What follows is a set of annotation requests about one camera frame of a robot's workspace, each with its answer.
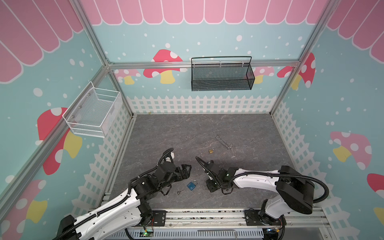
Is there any large blue padlock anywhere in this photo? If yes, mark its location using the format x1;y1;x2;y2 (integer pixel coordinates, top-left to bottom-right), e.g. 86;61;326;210
187;180;198;191

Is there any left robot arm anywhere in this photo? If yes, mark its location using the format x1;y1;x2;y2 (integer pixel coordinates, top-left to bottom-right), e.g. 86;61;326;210
55;148;192;240

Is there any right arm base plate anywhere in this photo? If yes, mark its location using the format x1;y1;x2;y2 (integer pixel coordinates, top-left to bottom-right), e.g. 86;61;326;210
244;209;287;227

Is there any black wire mesh basket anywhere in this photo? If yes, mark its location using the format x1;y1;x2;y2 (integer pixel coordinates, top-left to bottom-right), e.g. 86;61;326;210
191;56;255;92

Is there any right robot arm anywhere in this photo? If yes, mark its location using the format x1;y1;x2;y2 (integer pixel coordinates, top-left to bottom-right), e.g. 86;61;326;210
196;157;330;227

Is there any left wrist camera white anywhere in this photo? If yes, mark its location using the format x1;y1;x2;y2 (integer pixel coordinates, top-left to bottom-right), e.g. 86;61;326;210
165;152;175;163

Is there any white wire mesh basket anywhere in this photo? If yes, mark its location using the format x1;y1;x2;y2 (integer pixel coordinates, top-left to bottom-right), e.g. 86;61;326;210
63;82;123;138

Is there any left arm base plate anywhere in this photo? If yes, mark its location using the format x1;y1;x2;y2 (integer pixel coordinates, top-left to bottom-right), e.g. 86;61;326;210
140;210;167;227

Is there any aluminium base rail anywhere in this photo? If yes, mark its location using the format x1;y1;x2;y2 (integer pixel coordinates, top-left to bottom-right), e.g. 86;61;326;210
98;207;331;232

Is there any silver combination wrench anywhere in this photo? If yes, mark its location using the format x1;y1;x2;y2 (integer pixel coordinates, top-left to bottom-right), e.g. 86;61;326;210
214;136;232;151
215;134;234;151

